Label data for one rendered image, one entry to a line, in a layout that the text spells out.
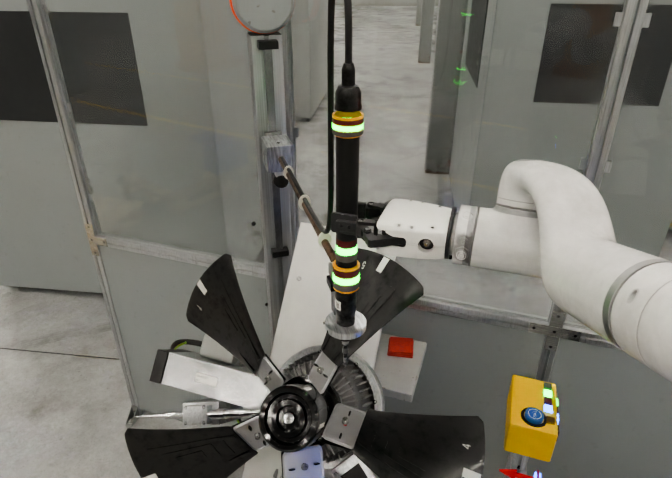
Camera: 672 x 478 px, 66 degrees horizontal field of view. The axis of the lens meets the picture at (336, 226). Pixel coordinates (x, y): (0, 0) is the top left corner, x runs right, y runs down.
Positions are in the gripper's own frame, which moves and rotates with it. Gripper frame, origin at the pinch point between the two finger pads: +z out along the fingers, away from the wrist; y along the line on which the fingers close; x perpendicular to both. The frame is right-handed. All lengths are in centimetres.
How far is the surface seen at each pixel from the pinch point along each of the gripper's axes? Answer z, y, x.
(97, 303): 208, 138, -164
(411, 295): -8.6, 12.1, -20.8
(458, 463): -22, -1, -46
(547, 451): -40, 21, -61
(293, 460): 8, -7, -50
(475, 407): -25, 70, -104
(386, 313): -4.6, 9.9, -24.3
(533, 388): -36, 34, -56
